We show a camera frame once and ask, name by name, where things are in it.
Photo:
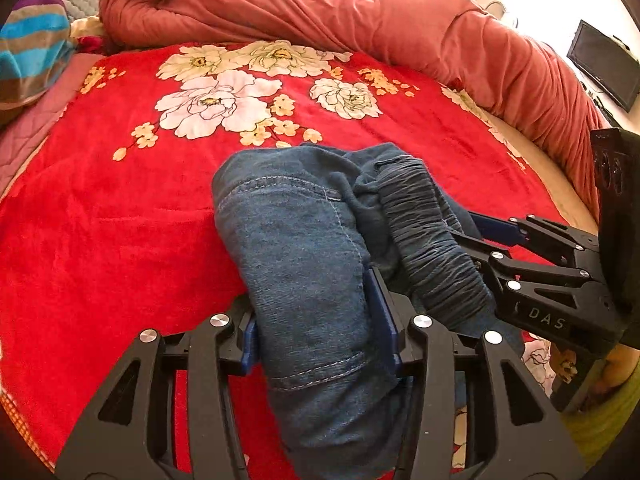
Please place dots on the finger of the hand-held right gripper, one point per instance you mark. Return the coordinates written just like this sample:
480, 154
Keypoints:
495, 227
530, 272

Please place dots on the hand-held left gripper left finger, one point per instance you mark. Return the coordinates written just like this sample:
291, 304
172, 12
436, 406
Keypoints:
248, 347

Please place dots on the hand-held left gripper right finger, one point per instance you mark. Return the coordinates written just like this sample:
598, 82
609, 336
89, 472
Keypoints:
385, 320

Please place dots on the blue denim jeans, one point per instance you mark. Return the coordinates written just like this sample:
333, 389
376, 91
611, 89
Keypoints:
300, 240

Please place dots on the person's right forearm green sleeve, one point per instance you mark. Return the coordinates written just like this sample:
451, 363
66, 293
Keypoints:
610, 410

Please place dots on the beige bed sheet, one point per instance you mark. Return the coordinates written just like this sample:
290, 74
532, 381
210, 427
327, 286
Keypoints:
550, 175

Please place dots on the black flat screen monitor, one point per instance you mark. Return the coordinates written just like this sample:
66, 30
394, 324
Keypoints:
600, 65

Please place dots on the red floral blanket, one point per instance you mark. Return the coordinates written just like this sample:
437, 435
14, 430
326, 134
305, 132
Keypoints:
125, 220

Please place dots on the salmon pink duvet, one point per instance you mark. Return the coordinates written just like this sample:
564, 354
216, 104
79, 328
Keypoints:
350, 15

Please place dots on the cream cloth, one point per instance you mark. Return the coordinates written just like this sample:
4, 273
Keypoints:
87, 26

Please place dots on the striped towel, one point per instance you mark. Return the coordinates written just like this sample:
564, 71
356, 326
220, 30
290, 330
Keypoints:
32, 45

